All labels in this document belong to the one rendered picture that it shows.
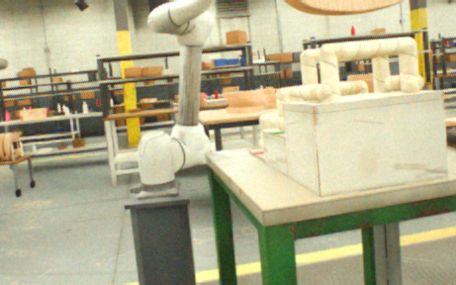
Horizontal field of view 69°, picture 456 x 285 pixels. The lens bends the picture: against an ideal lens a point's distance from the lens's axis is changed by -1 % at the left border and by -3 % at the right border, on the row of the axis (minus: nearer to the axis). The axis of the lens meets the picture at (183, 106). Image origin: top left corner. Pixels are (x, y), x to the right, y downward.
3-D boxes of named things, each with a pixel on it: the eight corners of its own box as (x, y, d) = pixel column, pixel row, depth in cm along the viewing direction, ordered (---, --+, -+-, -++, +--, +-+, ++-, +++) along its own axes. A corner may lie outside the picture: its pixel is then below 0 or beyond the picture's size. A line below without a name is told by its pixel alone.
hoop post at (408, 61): (409, 93, 63) (406, 45, 63) (397, 93, 67) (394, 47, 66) (423, 92, 64) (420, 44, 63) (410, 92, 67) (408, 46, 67)
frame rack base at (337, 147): (321, 198, 61) (314, 105, 60) (287, 177, 76) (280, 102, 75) (449, 177, 64) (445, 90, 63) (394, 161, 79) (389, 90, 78)
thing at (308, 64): (308, 101, 70) (304, 56, 70) (301, 101, 73) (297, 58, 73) (321, 100, 70) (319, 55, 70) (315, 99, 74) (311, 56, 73)
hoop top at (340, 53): (324, 60, 61) (323, 44, 61) (316, 62, 65) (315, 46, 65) (420, 51, 63) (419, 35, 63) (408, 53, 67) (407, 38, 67)
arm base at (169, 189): (134, 188, 162) (133, 177, 162) (179, 184, 162) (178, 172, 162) (127, 201, 144) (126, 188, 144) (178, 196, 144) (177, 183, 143)
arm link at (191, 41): (161, 165, 166) (193, 155, 181) (184, 175, 155) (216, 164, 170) (165, 4, 151) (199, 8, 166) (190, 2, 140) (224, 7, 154)
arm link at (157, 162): (133, 181, 153) (128, 134, 152) (163, 172, 165) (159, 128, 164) (154, 187, 141) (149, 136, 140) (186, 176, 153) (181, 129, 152)
